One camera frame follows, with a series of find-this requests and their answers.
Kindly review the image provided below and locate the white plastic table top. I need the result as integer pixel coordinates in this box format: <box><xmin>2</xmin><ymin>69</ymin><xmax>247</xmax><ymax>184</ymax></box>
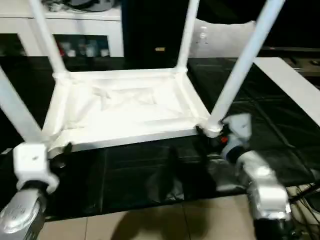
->
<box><xmin>41</xmin><ymin>67</ymin><xmax>225</xmax><ymax>161</ymax></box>

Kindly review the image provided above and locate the black table mat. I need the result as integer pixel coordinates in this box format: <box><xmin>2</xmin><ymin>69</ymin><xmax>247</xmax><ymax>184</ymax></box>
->
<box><xmin>0</xmin><ymin>56</ymin><xmax>320</xmax><ymax>222</ymax></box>

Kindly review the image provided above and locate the white flat board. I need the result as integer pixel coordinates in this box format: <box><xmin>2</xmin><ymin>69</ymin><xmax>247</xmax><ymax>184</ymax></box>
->
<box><xmin>253</xmin><ymin>57</ymin><xmax>320</xmax><ymax>114</ymax></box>

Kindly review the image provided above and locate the grey cushion with metal fittings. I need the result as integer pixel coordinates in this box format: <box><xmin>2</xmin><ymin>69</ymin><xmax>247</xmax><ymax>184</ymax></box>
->
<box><xmin>188</xmin><ymin>18</ymin><xmax>258</xmax><ymax>59</ymax></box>

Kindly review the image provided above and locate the black box with gold label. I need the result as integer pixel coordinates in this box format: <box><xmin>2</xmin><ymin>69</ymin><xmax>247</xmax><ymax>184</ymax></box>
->
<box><xmin>122</xmin><ymin>0</ymin><xmax>191</xmax><ymax>60</ymax></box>

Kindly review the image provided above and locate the black bar with red light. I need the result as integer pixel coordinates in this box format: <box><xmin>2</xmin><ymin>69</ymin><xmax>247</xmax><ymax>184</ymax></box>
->
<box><xmin>262</xmin><ymin>46</ymin><xmax>320</xmax><ymax>52</ymax></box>

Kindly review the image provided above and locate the white glass-door cabinet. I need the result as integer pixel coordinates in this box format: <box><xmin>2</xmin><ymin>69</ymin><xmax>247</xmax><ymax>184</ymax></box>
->
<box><xmin>0</xmin><ymin>4</ymin><xmax>125</xmax><ymax>59</ymax></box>

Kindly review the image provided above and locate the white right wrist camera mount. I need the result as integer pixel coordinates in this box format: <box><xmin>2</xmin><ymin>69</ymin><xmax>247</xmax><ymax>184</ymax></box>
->
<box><xmin>221</xmin><ymin>113</ymin><xmax>252</xmax><ymax>161</ymax></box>

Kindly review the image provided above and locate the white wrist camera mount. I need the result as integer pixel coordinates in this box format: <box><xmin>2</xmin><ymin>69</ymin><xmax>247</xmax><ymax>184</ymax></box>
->
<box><xmin>221</xmin><ymin>113</ymin><xmax>252</xmax><ymax>161</ymax></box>
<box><xmin>12</xmin><ymin>142</ymin><xmax>61</xmax><ymax>195</ymax></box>

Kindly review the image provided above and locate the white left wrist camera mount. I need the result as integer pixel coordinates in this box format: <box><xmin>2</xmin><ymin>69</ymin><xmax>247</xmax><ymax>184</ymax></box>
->
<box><xmin>12</xmin><ymin>142</ymin><xmax>61</xmax><ymax>195</ymax></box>

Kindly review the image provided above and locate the tangled floor cable bundle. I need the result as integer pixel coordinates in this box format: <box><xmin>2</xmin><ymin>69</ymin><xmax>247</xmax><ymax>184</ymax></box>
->
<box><xmin>286</xmin><ymin>184</ymin><xmax>320</xmax><ymax>226</ymax></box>

